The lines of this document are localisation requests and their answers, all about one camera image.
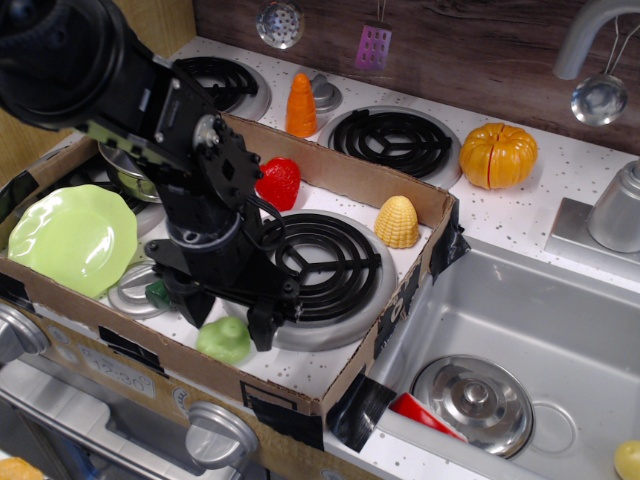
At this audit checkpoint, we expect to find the silver stove knob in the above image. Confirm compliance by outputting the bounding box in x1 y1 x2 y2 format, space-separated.
311 74 343 114
107 261 170 320

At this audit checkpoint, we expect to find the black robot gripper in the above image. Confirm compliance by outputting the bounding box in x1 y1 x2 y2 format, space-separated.
145 214 302 351

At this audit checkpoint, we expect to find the front right black burner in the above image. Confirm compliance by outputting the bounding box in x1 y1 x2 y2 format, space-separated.
249 210 396 352

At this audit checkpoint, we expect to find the front left black burner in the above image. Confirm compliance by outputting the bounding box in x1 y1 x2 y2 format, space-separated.
14 153 166 237

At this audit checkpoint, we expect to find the silver stove knob front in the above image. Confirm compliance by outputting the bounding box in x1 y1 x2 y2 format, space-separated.
107 261 170 320

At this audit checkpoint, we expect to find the orange toy carrot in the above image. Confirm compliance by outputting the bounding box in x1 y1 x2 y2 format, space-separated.
145 280 171 309

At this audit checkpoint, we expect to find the silver toy faucet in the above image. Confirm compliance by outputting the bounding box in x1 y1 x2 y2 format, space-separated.
542 1 639 272

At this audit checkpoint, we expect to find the orange toy pumpkin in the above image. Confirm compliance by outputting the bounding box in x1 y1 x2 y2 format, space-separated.
459 123 538 190

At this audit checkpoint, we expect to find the yellow toy lemon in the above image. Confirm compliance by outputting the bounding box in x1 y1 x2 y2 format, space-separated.
614 440 640 480

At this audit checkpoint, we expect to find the silver oven door handle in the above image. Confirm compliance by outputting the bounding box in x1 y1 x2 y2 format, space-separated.
1 361 217 479

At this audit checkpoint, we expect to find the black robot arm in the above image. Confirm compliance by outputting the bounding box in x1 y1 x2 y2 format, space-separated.
1 1 302 351

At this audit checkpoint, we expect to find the hanging silver ladle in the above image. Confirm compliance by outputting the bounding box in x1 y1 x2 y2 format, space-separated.
571 18 639 127

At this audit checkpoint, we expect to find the silver oven knob right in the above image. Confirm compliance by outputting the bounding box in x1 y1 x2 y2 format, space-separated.
185 401 259 470

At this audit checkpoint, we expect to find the yellow toy corn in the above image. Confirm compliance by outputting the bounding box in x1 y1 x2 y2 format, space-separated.
374 196 419 249

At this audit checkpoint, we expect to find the small orange toy carrot tip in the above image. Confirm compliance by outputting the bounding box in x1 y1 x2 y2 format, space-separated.
285 73 317 138

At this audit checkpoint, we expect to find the red toy pepper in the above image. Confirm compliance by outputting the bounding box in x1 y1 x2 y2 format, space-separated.
389 393 468 443

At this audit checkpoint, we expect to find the silver oven knob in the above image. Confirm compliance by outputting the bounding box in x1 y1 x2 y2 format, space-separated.
0 304 50 364
185 401 259 470

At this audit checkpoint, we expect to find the orange toy bread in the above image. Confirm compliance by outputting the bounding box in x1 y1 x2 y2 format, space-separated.
0 457 44 480

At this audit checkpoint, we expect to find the red toy strawberry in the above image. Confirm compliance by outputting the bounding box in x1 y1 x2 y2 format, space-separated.
256 157 301 212

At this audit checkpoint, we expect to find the light green toy broccoli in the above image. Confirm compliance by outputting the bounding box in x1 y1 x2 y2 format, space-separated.
196 316 251 364

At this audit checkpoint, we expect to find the stainless steel pot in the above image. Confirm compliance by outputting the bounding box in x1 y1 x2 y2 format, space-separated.
98 143 161 203

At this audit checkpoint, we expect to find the light green plastic plate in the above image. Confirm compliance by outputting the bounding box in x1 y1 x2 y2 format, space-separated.
8 185 138 298

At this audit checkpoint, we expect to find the grey toy sink basin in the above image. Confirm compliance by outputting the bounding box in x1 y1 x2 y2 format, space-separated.
372 241 639 479

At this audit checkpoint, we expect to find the back right black burner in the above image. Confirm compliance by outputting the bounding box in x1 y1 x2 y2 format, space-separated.
318 106 462 189

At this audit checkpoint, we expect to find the hanging silver strainer spoon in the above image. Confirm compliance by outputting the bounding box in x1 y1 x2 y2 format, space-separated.
255 1 305 50

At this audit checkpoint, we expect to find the brown cardboard fence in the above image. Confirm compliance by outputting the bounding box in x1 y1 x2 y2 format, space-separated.
0 94 471 451

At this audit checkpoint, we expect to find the silver pot lid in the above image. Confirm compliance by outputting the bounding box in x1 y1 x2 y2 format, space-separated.
411 355 534 459

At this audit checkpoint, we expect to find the silver stove knob back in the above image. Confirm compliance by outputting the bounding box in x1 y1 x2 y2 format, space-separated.
311 74 343 114

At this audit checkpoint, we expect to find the silver oven knob left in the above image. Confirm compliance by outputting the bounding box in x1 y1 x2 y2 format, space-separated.
0 304 50 364

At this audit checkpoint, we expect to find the hanging purple spatula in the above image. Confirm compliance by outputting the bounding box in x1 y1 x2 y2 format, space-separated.
354 1 392 71

